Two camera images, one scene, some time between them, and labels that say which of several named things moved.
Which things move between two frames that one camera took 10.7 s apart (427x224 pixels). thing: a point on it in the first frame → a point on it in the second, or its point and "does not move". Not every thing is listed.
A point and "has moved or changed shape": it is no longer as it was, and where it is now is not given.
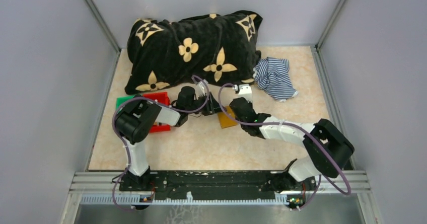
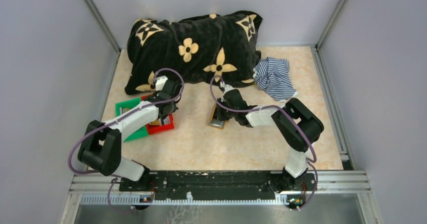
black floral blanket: x=219 y=49 does not move
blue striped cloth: x=272 y=76 does not move
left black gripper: x=212 y=106 → x=175 y=107
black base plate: x=237 y=185 does not move
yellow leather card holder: x=225 y=122 has moved or changed shape
